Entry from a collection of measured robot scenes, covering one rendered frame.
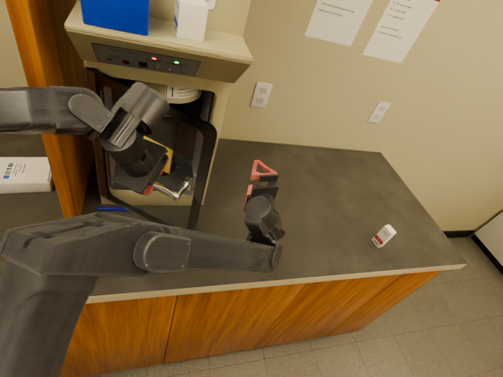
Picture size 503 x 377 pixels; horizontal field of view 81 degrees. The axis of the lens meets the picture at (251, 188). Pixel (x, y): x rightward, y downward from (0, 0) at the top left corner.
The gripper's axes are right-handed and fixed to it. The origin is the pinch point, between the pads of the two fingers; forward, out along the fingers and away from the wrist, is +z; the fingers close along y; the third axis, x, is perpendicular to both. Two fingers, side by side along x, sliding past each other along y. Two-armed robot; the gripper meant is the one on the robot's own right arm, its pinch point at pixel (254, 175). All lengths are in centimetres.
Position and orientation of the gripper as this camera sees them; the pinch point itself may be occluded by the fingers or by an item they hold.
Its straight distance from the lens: 80.4
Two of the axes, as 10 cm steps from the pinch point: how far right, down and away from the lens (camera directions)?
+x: -9.6, 0.6, -2.6
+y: 1.5, -6.6, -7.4
